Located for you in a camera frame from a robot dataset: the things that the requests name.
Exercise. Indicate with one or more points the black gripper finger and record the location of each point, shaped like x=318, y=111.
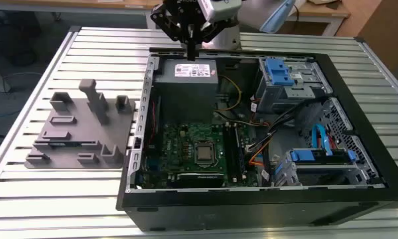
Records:
x=216, y=30
x=170, y=25

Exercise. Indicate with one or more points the green RAM stick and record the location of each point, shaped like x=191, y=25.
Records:
x=70, y=144

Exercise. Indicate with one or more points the black RAM slot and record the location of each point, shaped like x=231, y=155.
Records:
x=231, y=149

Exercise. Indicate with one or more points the installed RAM stick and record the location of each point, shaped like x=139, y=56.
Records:
x=242, y=159

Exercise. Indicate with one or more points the pale blue teach pendant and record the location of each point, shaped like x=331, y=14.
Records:
x=275, y=20

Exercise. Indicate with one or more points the tall blue disk carrier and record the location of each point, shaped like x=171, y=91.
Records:
x=278, y=72

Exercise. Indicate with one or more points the long wooden desk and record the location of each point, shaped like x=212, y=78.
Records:
x=86, y=3

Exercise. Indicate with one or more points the grey power supply unit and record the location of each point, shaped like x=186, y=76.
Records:
x=186, y=99

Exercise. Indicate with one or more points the grey metal drive cage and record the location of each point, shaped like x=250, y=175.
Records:
x=299, y=92

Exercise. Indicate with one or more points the green motherboard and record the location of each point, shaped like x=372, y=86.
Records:
x=183, y=139

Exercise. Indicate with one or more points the grey parts rack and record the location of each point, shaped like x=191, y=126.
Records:
x=83, y=119

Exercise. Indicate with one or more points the silver CPU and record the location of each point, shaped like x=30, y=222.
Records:
x=206, y=152

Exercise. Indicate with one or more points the brown wooden cabinet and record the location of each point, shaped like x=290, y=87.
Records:
x=386, y=30

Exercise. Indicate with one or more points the CPU socket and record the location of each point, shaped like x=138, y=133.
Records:
x=206, y=164

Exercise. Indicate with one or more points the wide blue disk carrier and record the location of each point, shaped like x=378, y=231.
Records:
x=306, y=155

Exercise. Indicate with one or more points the black graphics card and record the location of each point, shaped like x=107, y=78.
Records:
x=199, y=178

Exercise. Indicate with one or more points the grey metal disk bay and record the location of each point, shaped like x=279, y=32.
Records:
x=319, y=169

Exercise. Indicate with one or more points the black PC case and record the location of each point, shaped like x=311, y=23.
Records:
x=219, y=214

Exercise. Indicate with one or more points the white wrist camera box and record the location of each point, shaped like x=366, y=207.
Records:
x=219, y=10

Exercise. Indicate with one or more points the wooden desk white frame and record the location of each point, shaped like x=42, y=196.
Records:
x=319, y=12

